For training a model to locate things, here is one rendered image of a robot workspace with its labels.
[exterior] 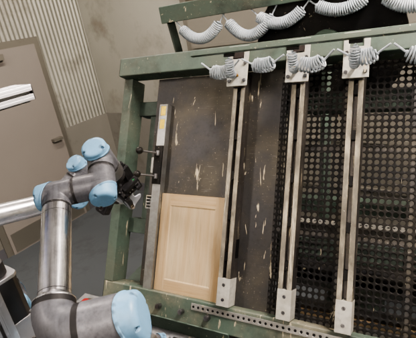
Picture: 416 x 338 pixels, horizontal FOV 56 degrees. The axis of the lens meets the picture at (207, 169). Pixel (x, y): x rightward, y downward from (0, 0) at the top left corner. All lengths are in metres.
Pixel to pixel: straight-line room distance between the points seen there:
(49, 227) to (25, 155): 3.73
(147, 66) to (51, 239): 1.32
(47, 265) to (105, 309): 0.20
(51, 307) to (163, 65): 1.45
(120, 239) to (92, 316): 1.34
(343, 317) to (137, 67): 1.54
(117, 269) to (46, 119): 2.95
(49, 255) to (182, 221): 1.07
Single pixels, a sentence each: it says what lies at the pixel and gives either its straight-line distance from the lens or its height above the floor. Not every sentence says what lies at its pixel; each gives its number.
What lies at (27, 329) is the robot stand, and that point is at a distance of 1.42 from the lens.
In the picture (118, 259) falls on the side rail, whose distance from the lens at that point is 2.23.
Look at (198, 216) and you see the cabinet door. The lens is 1.94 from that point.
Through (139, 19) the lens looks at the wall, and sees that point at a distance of 4.63.
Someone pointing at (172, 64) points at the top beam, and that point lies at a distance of 2.08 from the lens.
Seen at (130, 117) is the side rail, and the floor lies 1.66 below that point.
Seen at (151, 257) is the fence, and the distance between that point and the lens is 2.07.
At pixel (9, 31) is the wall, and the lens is 4.83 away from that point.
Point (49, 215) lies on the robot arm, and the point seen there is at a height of 1.73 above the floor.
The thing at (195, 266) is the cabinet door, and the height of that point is 1.01.
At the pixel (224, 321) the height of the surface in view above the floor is 0.85.
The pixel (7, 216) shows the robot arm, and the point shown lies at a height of 1.60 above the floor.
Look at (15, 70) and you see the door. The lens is 4.75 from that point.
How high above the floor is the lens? 2.14
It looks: 22 degrees down
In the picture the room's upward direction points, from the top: 10 degrees counter-clockwise
